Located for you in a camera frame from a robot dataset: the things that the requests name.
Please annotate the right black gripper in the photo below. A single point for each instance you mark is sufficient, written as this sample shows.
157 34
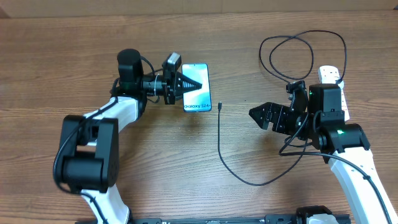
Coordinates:
268 110

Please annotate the Samsung Galaxy smartphone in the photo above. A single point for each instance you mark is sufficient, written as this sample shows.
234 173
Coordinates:
198 96

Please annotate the white power strip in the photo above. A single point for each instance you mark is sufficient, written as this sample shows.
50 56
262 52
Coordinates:
328 74

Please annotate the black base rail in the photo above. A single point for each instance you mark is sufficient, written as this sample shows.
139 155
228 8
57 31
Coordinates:
267 219

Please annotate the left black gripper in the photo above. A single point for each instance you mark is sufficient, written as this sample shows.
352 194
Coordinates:
171 88

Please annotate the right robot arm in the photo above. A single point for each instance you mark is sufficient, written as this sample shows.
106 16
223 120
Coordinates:
316 114

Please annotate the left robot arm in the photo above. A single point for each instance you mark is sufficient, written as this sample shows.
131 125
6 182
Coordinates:
87 162

